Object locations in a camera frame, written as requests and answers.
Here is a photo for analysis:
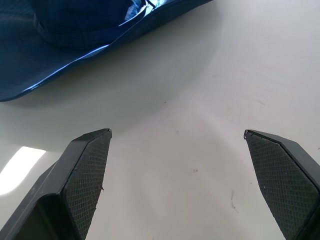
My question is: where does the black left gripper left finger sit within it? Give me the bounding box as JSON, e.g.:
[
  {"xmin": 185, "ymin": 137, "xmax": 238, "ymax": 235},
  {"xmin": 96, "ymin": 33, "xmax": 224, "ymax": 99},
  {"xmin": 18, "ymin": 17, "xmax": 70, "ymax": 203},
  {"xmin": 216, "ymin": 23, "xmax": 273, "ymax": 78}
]
[{"xmin": 0, "ymin": 128, "xmax": 113, "ymax": 240}]

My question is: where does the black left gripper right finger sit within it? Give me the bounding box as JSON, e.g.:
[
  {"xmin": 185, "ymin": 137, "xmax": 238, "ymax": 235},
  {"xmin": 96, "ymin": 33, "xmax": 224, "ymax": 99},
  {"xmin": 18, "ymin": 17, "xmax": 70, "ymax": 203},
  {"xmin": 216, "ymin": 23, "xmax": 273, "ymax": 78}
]
[{"xmin": 243, "ymin": 129, "xmax": 320, "ymax": 240}]

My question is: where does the blue brimmed hat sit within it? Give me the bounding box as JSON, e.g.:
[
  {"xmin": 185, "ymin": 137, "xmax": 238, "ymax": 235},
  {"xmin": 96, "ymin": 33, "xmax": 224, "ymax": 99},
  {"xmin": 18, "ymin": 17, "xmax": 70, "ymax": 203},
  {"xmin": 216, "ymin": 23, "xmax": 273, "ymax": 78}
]
[{"xmin": 0, "ymin": 0, "xmax": 215, "ymax": 103}]

